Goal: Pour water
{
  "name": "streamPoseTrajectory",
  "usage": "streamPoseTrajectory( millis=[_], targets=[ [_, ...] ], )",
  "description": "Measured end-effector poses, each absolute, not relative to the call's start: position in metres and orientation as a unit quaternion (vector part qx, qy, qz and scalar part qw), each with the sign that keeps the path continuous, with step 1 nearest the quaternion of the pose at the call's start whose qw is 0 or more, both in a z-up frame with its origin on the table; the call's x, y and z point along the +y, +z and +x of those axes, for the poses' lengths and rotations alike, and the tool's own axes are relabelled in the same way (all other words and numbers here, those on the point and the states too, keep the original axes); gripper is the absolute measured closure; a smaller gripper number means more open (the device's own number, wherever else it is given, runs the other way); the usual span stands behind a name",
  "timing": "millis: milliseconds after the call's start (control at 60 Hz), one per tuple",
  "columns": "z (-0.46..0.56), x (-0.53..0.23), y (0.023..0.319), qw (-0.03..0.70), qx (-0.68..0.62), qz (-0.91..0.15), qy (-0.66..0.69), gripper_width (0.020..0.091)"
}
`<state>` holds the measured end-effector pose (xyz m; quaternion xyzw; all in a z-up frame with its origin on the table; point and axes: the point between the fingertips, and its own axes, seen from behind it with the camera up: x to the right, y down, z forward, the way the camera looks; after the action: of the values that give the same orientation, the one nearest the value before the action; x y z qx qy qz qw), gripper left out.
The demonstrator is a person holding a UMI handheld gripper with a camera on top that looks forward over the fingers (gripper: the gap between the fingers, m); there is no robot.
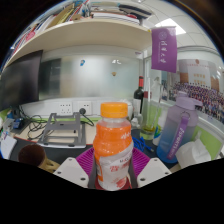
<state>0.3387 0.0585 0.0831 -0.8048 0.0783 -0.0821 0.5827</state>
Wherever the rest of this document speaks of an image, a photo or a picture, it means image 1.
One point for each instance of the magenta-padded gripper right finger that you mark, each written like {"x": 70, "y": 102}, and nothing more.
{"x": 153, "y": 170}

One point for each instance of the purple flag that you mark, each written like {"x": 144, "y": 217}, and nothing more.
{"x": 164, "y": 50}

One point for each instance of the large purple water bottle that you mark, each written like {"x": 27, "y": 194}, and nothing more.
{"x": 176, "y": 133}

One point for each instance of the dark wine bottle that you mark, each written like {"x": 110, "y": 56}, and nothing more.
{"x": 138, "y": 96}

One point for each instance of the grey metal laptop stand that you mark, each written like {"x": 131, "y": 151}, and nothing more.
{"x": 63, "y": 135}

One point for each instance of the black computer monitor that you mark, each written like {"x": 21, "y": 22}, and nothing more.
{"x": 20, "y": 81}

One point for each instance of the black desk mat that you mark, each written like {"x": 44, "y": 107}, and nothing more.
{"x": 66, "y": 155}

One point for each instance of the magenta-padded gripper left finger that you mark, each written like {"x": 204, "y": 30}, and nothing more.
{"x": 71, "y": 171}

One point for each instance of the wooden shelf unit with books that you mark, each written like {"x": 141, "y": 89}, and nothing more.
{"x": 83, "y": 33}

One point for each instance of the ceiling light panel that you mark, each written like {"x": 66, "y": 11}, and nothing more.
{"x": 170, "y": 26}

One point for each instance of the glass with yellow liquid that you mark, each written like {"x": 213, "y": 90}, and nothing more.
{"x": 149, "y": 128}

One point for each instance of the small blue box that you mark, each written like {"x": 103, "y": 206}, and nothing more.
{"x": 18, "y": 123}

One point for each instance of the orange drink bottle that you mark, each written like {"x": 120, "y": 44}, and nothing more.
{"x": 112, "y": 140}

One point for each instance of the yellow floral mug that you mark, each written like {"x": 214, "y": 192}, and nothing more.
{"x": 31, "y": 155}

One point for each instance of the group photo poster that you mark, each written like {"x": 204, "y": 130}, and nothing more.
{"x": 200, "y": 90}

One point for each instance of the white wall socket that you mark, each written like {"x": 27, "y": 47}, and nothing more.
{"x": 87, "y": 106}
{"x": 65, "y": 108}

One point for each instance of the white paper stack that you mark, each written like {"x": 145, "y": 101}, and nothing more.
{"x": 7, "y": 145}

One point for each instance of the white tissue pack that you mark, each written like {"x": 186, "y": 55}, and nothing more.
{"x": 193, "y": 153}

